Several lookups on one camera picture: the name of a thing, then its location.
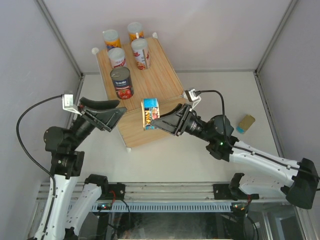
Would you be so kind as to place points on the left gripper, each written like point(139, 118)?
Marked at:
point(101, 113)

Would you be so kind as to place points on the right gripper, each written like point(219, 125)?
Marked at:
point(176, 122)

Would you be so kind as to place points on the rectangular fish tin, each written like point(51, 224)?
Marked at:
point(150, 112)

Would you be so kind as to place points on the dark tomato tin can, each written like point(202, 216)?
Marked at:
point(122, 82)

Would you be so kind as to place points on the pink red porridge can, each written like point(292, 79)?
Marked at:
point(117, 57)

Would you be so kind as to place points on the pink porridge can clear lid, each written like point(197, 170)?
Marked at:
point(141, 53)

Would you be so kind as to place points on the yellow porridge can with spoon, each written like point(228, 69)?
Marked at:
point(135, 31)

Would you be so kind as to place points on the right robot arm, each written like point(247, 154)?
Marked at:
point(298, 179)

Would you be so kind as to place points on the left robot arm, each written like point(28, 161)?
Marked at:
point(59, 221)

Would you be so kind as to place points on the wooden cube cabinet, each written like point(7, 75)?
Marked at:
point(160, 81)

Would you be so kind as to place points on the rectangular blue gold tin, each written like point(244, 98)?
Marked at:
point(245, 123)

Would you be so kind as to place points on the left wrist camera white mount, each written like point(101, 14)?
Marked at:
point(68, 102)

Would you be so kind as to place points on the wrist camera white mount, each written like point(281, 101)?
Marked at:
point(68, 102)
point(192, 96)

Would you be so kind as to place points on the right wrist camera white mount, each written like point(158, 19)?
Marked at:
point(192, 96)

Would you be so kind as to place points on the aluminium mounting rail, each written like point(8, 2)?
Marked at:
point(173, 192)

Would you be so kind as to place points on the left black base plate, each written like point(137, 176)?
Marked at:
point(115, 191)

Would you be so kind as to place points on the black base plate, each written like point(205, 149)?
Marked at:
point(115, 191)
point(221, 191)

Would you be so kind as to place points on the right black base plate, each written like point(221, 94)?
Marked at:
point(221, 191)

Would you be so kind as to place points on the blue slotted cable duct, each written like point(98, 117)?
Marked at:
point(162, 207)

